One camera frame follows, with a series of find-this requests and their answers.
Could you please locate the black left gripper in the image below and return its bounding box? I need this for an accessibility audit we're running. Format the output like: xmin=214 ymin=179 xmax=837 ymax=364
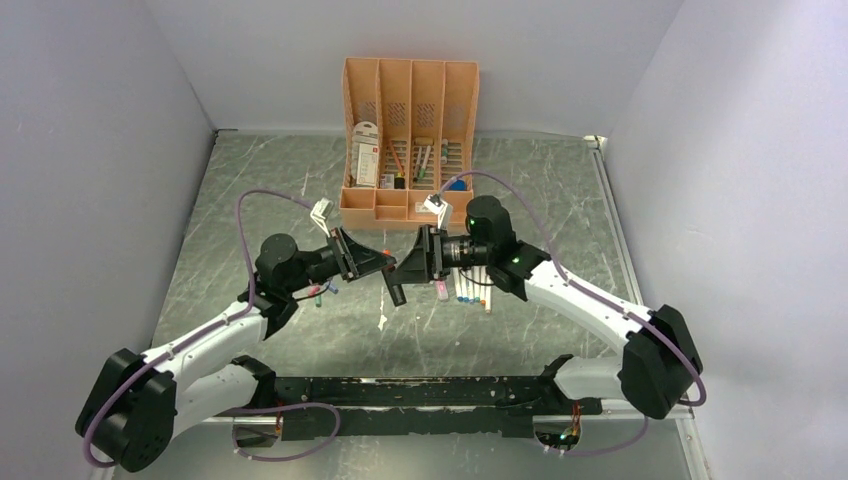
xmin=284 ymin=226 xmax=396 ymax=294

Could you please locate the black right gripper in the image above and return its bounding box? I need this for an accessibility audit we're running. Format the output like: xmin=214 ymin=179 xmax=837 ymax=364
xmin=389 ymin=224 xmax=493 ymax=284

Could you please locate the orange black highlighter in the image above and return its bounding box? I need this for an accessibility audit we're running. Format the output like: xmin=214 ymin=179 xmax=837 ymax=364
xmin=386 ymin=283 xmax=407 ymax=307

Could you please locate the pink highlighter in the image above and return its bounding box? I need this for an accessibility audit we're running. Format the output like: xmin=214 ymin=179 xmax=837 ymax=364
xmin=436 ymin=281 xmax=451 ymax=302

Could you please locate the white pen green cap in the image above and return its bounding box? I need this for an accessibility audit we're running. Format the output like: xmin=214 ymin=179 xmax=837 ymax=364
xmin=452 ymin=270 xmax=464 ymax=303

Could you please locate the white pen blue cap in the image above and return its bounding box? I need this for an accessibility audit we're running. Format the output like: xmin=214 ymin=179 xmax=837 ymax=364
xmin=470 ymin=267 xmax=480 ymax=303

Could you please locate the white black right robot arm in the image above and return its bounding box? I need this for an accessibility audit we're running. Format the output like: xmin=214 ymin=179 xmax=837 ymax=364
xmin=384 ymin=195 xmax=703 ymax=419

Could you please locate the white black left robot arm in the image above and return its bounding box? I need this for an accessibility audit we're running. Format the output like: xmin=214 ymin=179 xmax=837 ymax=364
xmin=75 ymin=228 xmax=396 ymax=472

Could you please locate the white packaged item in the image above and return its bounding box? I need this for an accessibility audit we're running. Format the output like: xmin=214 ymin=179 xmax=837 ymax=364
xmin=351 ymin=121 xmax=381 ymax=188

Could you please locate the orange plastic desk organizer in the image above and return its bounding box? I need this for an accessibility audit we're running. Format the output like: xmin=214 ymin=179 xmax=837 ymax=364
xmin=339 ymin=57 xmax=480 ymax=230

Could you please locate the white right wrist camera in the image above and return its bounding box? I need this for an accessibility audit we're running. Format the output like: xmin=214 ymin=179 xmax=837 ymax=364
xmin=423 ymin=193 xmax=453 ymax=230

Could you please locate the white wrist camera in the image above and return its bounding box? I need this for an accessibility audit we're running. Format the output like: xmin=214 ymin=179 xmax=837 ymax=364
xmin=310 ymin=198 xmax=334 ymax=237
xmin=423 ymin=193 xmax=453 ymax=230

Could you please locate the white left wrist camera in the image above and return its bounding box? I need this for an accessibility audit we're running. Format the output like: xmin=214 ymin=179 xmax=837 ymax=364
xmin=310 ymin=198 xmax=334 ymax=237

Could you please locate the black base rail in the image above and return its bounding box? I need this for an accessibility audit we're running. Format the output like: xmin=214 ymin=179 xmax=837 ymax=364
xmin=231 ymin=376 xmax=602 ymax=440

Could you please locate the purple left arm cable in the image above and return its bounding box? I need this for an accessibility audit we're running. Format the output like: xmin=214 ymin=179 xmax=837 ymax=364
xmin=81 ymin=190 xmax=342 ymax=470

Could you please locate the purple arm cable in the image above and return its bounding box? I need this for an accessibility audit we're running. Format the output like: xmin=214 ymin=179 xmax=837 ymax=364
xmin=433 ymin=170 xmax=708 ymax=458
xmin=81 ymin=190 xmax=342 ymax=470

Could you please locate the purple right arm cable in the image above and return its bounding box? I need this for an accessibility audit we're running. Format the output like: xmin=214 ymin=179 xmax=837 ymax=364
xmin=433 ymin=170 xmax=708 ymax=458

